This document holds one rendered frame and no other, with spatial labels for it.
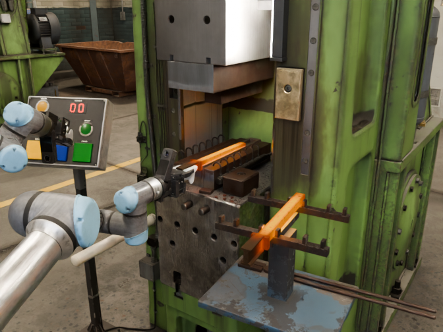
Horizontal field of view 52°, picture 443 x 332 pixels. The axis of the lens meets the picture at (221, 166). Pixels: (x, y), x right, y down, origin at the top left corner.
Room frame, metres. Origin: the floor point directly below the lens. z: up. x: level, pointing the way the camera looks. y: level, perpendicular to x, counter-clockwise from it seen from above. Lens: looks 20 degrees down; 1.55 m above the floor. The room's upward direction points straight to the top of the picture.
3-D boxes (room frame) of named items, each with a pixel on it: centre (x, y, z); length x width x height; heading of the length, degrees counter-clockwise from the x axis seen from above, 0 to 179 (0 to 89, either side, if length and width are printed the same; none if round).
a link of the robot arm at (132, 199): (1.30, 0.27, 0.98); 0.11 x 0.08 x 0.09; 145
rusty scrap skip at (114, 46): (8.51, 1.98, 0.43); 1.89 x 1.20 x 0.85; 51
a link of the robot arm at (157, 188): (1.36, 0.23, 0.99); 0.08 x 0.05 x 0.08; 55
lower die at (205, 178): (1.75, -0.01, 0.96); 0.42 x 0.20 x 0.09; 145
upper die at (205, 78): (1.75, -0.01, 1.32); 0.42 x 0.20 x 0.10; 145
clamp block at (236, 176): (1.53, -0.07, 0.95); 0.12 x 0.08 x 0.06; 145
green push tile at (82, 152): (1.69, 0.54, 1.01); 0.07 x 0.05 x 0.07; 80
